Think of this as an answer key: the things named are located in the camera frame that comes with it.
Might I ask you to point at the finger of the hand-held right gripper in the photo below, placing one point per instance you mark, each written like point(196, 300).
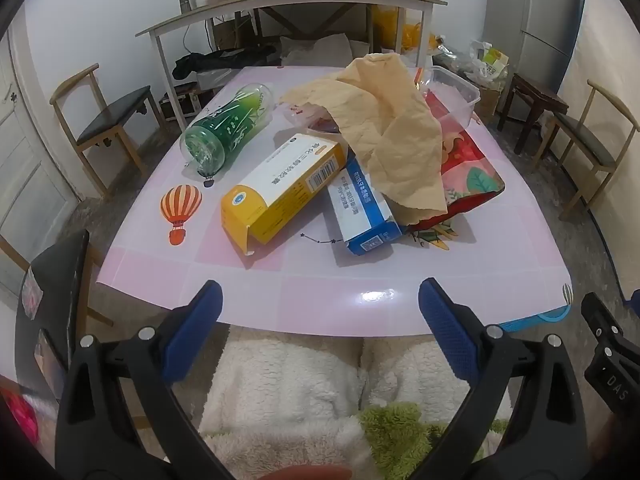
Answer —
point(607, 360)

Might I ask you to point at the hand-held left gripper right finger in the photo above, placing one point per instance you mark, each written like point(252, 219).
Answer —
point(450, 330)

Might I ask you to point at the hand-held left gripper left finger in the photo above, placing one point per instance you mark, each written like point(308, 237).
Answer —
point(200, 320)

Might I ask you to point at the red printed packet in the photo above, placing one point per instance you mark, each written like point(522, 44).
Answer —
point(470, 170)

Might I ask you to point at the white fleece garment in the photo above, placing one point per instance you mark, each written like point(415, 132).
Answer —
point(285, 390)

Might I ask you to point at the blue and white cardboard box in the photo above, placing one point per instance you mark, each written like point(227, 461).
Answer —
point(360, 215)

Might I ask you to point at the dark chair with stickers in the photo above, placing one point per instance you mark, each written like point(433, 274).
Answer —
point(55, 280)

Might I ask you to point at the yellow cardboard box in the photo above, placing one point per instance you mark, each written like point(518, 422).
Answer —
point(280, 190)

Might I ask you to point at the beige crumpled cloth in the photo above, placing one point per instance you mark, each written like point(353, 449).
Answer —
point(390, 130)

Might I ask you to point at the black case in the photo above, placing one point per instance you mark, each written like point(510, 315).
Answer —
point(180, 105)

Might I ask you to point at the wooden chair dark seat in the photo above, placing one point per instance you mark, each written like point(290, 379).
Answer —
point(580, 135)
point(110, 115)

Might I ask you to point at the white door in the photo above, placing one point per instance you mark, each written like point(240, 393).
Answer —
point(25, 175)

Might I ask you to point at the brown cardboard box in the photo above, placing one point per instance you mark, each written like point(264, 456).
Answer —
point(486, 97)

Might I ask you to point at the clear plastic container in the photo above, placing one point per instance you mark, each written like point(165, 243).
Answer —
point(452, 92)

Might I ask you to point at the dark wooden stool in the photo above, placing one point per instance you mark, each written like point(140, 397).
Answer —
point(537, 92)

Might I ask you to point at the black cloth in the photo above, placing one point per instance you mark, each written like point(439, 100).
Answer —
point(220, 60)

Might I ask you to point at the white plastic bag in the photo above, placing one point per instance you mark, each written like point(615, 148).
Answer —
point(487, 60)

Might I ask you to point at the white crumpled sheet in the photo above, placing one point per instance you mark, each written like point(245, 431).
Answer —
point(315, 50)

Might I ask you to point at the orange plastic bag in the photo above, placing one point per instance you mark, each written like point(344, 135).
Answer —
point(415, 37)

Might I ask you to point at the yellow plastic bag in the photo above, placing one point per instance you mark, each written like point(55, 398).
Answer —
point(385, 30)

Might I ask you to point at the grey refrigerator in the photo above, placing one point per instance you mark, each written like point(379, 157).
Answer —
point(545, 5)

